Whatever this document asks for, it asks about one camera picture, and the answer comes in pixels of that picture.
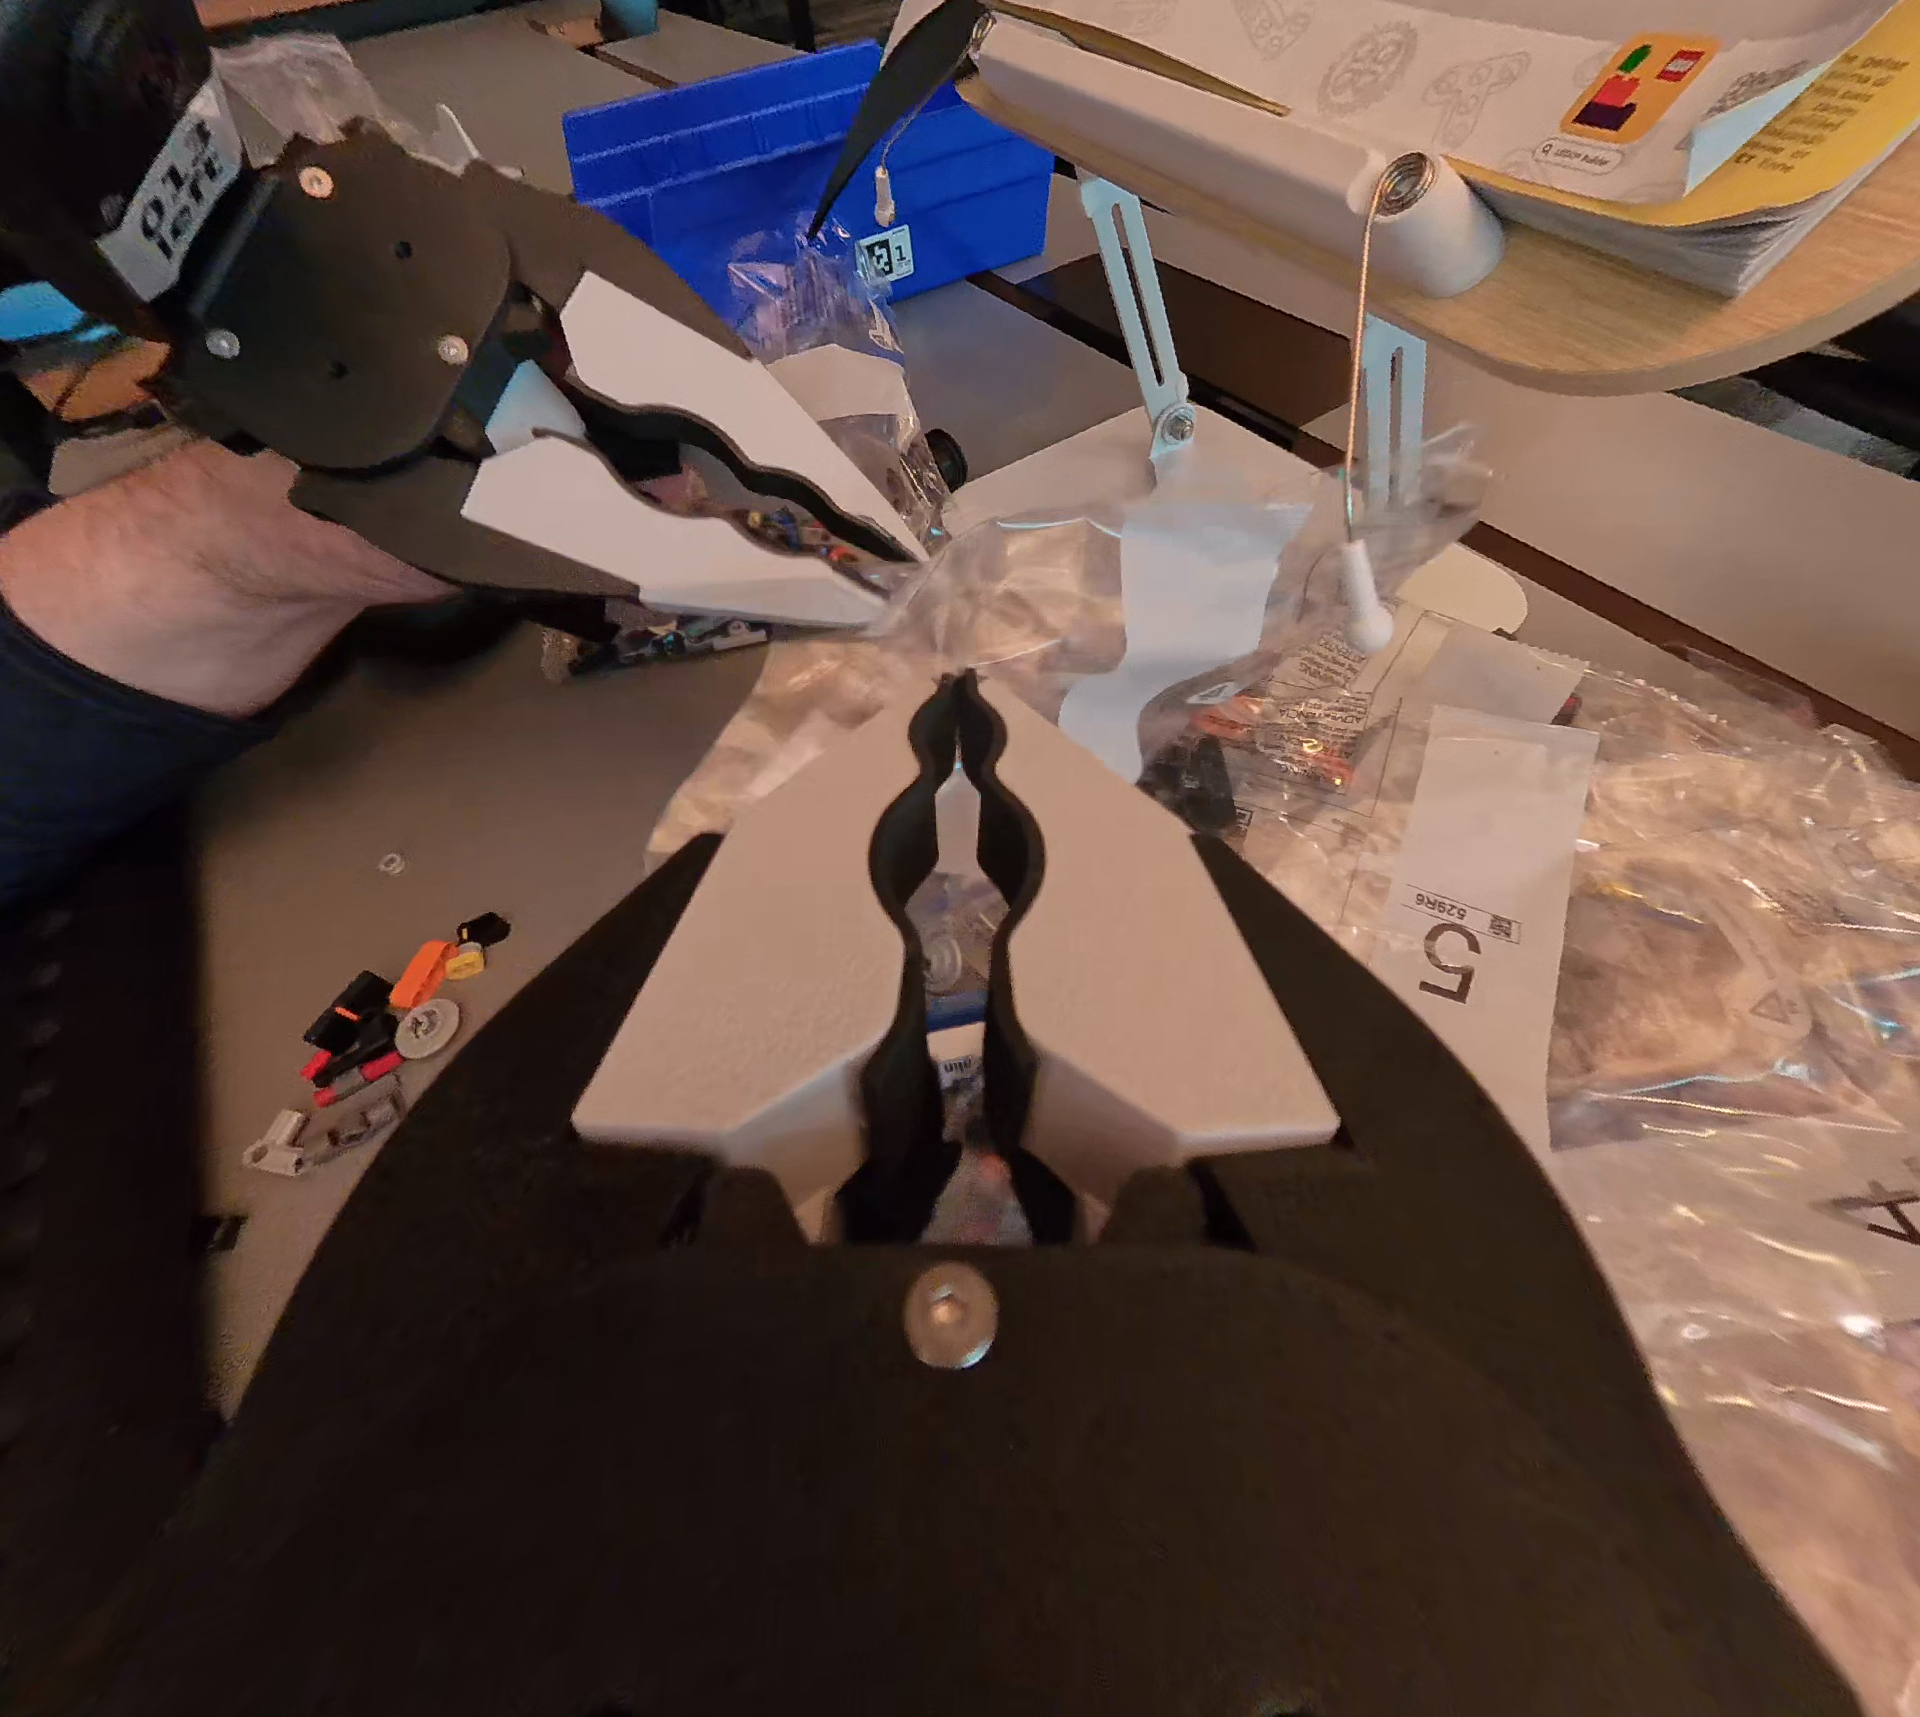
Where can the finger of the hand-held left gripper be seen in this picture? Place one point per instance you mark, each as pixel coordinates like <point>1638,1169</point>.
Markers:
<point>707,388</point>
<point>630,539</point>

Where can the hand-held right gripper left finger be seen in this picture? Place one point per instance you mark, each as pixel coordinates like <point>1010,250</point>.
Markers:
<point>737,999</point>

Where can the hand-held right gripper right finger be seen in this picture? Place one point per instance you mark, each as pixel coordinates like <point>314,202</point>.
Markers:
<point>1171,999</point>

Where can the person's left hand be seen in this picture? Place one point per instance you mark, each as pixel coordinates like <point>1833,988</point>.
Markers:
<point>178,578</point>

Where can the cluster of dark toy pieces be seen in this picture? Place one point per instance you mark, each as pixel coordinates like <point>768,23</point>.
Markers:
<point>659,643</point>

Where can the crumpled empty clear bag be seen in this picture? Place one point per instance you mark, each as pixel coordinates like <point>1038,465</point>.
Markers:
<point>811,292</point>

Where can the blue plastic bin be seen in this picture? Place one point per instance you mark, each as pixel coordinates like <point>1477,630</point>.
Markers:
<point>674,133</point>
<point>961,187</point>

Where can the black and yellow toy pin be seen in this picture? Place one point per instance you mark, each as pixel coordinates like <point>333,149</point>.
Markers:
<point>466,939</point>

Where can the grey round toy pulley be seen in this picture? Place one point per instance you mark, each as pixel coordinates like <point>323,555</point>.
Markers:
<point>430,1026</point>

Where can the orange toy connector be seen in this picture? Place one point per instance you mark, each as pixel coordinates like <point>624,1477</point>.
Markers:
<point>420,971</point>

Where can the black toy piece red stripe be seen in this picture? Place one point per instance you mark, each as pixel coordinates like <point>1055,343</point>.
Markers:
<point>349,1005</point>

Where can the red and grey toy pins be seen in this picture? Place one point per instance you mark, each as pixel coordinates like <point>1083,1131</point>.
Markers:
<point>351,1073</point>

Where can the grey toy connector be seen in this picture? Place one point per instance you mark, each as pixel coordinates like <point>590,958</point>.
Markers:
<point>361,1120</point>

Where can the white toy connector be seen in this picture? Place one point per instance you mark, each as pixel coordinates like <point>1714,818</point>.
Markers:
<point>281,1142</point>

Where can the small black toy piece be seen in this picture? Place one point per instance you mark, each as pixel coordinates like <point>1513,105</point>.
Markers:
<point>226,1228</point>

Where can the wooden book stand white legs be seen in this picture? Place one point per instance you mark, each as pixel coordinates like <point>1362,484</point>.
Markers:
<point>1650,316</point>

